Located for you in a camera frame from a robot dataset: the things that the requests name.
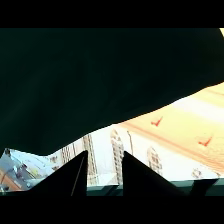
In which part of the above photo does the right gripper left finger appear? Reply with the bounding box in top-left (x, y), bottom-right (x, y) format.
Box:
top-left (28, 149), bottom-right (89, 197)

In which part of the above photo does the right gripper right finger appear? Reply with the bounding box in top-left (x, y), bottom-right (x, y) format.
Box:
top-left (122, 150), bottom-right (185, 197)

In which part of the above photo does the dark green shirt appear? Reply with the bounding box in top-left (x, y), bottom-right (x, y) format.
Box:
top-left (0, 28), bottom-right (224, 158)

